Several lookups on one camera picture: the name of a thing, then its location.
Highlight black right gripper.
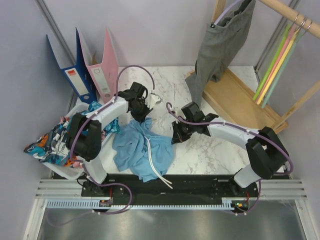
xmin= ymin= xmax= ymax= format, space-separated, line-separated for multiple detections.
xmin=172 ymin=118 xmax=196 ymax=144

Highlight light blue mesh shorts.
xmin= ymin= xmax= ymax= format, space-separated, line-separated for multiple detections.
xmin=112 ymin=117 xmax=175 ymax=186

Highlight lime green hanger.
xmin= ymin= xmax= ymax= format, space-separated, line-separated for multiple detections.
xmin=252 ymin=23 xmax=290 ymax=101

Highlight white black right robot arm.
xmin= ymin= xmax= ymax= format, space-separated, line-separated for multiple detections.
xmin=165 ymin=102 xmax=294 ymax=197

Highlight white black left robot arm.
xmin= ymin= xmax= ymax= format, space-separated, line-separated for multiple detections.
xmin=66 ymin=90 xmax=161 ymax=197

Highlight grey shorts on hanger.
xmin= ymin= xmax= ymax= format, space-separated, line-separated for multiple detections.
xmin=185 ymin=0 xmax=256 ymax=106

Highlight purple hanger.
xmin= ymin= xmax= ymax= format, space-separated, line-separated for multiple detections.
xmin=214 ymin=0 xmax=242 ymax=25

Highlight yellow hanger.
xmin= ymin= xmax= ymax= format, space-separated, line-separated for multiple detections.
xmin=256 ymin=31 xmax=299 ymax=105

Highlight pale green hanger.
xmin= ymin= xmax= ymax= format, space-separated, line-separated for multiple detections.
xmin=261 ymin=31 xmax=302 ymax=108

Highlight pink hanger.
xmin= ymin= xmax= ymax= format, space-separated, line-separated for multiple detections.
xmin=253 ymin=24 xmax=296 ymax=105

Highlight wooden clothes rack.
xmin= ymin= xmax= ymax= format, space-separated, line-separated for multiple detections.
xmin=186 ymin=0 xmax=320 ymax=141

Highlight white plastic laundry basket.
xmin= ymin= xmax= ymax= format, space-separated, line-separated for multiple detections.
xmin=39 ymin=103 xmax=118 ymax=181

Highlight patterned blue orange clothes pile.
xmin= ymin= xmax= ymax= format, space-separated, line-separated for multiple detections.
xmin=23 ymin=101 xmax=121 ymax=168

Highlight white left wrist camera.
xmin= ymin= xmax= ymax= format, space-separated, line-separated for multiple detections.
xmin=145 ymin=93 xmax=162 ymax=109

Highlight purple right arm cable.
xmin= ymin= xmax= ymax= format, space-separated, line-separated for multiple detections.
xmin=166 ymin=101 xmax=295 ymax=217

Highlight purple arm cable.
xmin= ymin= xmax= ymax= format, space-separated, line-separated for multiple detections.
xmin=46 ymin=65 xmax=156 ymax=227
xmin=166 ymin=101 xmax=295 ymax=217

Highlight pink ring binder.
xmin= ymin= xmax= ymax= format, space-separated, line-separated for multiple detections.
xmin=85 ymin=27 xmax=119 ymax=103

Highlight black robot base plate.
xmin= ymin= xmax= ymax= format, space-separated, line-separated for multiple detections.
xmin=52 ymin=173 xmax=292 ymax=207

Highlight blue ring binder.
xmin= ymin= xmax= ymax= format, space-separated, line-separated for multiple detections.
xmin=46 ymin=30 xmax=98 ymax=104

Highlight light blue cable duct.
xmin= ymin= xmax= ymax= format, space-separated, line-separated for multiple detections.
xmin=46 ymin=199 xmax=240 ymax=210

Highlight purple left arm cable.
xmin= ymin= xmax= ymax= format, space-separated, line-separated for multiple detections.
xmin=46 ymin=65 xmax=156 ymax=227

